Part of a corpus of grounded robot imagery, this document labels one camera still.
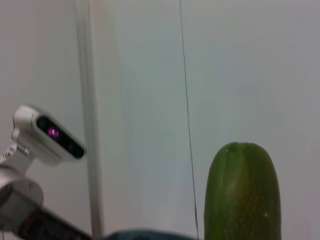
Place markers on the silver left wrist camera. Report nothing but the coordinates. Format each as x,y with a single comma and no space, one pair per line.
50,140

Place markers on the dark teal insulated lunch bag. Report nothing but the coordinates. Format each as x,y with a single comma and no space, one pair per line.
150,235

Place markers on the green cucumber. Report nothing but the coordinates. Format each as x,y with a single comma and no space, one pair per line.
242,195

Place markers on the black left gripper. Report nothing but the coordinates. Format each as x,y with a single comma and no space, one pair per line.
57,226

